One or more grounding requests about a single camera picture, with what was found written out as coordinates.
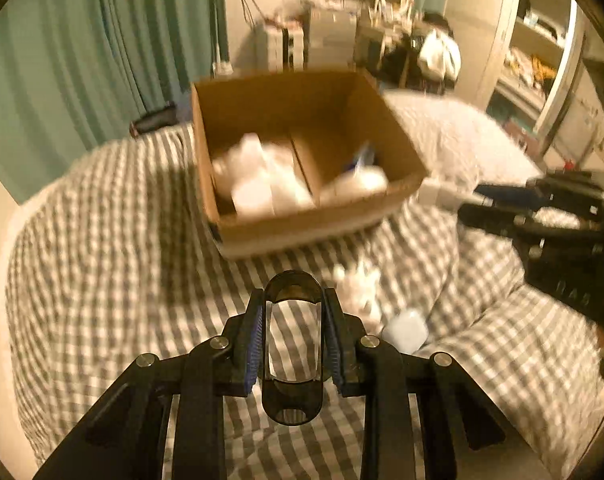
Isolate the blue grey tube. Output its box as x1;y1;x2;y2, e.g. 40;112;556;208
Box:
351;143;375;170

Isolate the dark transparent case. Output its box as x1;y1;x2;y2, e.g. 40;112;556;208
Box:
262;270;323;426

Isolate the white tape roll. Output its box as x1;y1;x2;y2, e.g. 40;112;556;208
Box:
319;166;389;203

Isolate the white sock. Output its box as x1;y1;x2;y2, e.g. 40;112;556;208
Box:
212;140;315;216

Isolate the white plastic bottle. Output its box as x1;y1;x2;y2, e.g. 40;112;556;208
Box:
227;133;275;218

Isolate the white wardrobe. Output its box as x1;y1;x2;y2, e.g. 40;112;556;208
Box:
444;0;585;139

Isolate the wooden chair with clothes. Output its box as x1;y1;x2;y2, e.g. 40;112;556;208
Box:
378;11;462;96

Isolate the checkered bed duvet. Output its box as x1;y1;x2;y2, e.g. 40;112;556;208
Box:
4;89;604;480

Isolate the cardboard box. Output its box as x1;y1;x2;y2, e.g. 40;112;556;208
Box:
191;70;428;259

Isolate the green curtain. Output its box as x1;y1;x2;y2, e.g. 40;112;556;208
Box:
0;0;228;202

